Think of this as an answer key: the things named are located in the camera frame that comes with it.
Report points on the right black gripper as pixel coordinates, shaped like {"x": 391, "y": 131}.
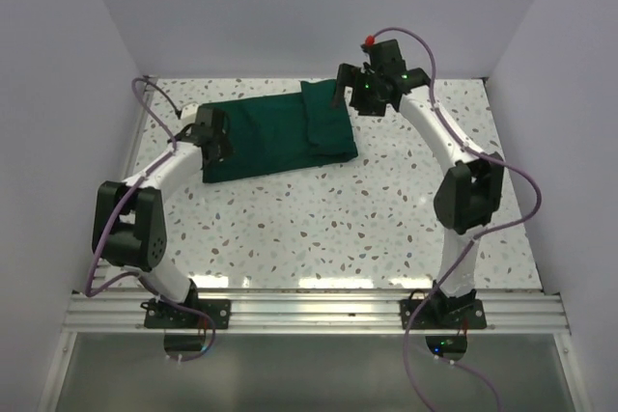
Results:
{"x": 352, "y": 76}

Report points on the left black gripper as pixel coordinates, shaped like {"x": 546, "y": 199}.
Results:
{"x": 226, "y": 151}

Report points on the green surgical cloth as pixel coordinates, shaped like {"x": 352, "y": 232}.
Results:
{"x": 286, "y": 132}

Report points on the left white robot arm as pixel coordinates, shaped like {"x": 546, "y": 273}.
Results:
{"x": 130, "y": 223}

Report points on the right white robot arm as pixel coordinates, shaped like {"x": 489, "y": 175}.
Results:
{"x": 465, "y": 201}

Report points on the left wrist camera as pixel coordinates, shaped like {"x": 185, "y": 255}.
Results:
{"x": 188, "y": 113}

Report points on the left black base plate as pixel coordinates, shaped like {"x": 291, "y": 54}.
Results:
{"x": 206, "y": 313}

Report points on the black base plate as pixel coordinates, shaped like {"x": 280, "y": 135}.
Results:
{"x": 451, "y": 314}
{"x": 206, "y": 313}

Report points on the aluminium rail frame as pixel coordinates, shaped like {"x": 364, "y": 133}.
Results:
{"x": 314, "y": 264}

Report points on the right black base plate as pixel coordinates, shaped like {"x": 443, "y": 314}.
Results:
{"x": 451, "y": 314}

